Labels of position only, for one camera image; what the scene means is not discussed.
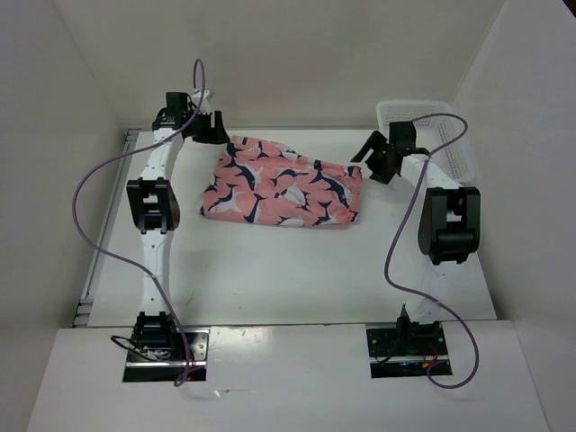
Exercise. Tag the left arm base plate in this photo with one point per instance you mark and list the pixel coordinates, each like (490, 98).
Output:
(163, 365)

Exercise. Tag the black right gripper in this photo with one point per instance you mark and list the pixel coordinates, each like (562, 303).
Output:
(377, 141)

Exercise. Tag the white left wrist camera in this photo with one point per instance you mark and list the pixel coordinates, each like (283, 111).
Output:
(202, 101)

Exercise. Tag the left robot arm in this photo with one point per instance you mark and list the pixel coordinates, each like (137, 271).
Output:
(156, 213)

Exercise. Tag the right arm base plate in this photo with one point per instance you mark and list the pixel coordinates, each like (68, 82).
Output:
(391, 358)

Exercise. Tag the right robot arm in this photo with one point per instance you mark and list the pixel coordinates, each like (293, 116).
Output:
(449, 228)

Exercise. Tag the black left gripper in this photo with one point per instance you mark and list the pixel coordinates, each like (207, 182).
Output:
(216, 135)

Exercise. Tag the pink shark print shorts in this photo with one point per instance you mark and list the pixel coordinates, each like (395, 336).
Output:
(263, 182)

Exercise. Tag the white plastic basket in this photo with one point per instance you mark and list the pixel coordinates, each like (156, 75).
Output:
(456, 160)

